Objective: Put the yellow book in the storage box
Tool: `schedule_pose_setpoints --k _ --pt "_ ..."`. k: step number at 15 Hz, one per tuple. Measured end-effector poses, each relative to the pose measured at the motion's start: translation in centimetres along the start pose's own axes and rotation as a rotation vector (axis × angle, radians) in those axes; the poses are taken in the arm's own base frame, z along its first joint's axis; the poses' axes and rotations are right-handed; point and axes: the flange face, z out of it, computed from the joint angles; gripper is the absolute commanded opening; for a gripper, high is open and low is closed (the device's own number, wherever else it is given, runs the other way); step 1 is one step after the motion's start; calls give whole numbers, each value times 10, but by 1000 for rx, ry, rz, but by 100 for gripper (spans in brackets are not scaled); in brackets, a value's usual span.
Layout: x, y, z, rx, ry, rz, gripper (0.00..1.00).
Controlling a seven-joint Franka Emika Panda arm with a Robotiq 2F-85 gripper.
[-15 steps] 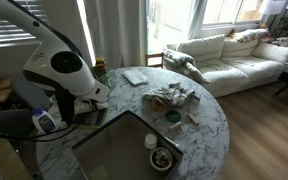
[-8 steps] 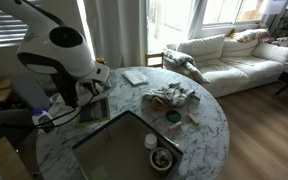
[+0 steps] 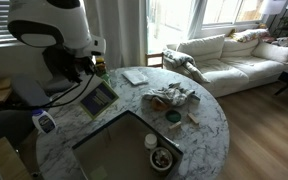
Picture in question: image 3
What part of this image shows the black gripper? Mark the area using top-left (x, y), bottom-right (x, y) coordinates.
top-left (42, 46), bottom-right (95, 84)

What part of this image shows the yellow dog picture book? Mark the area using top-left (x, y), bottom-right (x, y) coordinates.
top-left (79, 80), bottom-right (120, 120)

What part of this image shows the dark blue storage box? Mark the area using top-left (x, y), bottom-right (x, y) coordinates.
top-left (72, 109), bottom-right (184, 180)

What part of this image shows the brown cardboard box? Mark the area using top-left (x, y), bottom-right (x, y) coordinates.
top-left (0, 136), bottom-right (32, 180)

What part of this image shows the amber pill bottle yellow lid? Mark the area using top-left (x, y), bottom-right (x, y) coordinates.
top-left (95, 57), bottom-right (107, 68)

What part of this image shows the dark office chair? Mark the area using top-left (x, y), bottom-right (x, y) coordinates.
top-left (12, 74), bottom-right (82, 108)

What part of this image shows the white bottle blue label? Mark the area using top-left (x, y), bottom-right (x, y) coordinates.
top-left (31, 108), bottom-right (58, 135)

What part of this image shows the white curtain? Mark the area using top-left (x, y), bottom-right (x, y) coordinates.
top-left (83, 0), bottom-right (148, 70)

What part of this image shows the grey chair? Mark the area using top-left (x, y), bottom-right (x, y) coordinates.
top-left (0, 109), bottom-right (35, 148)

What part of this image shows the wooden chair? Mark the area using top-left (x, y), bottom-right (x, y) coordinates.
top-left (144, 52), bottom-right (165, 69)

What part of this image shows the orange object under cloth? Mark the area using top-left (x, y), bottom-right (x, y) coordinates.
top-left (150, 96), bottom-right (168, 111)

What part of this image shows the striped crumpled cloth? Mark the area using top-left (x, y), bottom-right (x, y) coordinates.
top-left (142, 82), bottom-right (201, 108)

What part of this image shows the grey white throw blanket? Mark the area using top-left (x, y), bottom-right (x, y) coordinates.
top-left (162, 49), bottom-right (212, 84)

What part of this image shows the small green bowl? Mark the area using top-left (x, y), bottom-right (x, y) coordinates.
top-left (165, 109), bottom-right (182, 124)

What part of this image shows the small wooden block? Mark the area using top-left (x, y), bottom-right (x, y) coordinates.
top-left (187, 112), bottom-right (200, 125)
top-left (168, 121), bottom-right (183, 131)

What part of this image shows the round ceramic bowl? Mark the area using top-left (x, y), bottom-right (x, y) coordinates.
top-left (149, 146), bottom-right (174, 173)

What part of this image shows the white sofa back cushion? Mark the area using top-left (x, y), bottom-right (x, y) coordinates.
top-left (221, 38), bottom-right (260, 59)
top-left (177, 34), bottom-right (226, 63)
top-left (251, 40), bottom-right (288, 66)

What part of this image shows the white sofa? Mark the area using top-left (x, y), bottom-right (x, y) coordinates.
top-left (165, 31), bottom-right (288, 99)

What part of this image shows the black plant stand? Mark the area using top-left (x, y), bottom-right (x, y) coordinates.
top-left (272, 9), bottom-right (288, 38)

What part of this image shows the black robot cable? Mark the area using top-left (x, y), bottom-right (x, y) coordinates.
top-left (0, 71), bottom-right (96, 113)

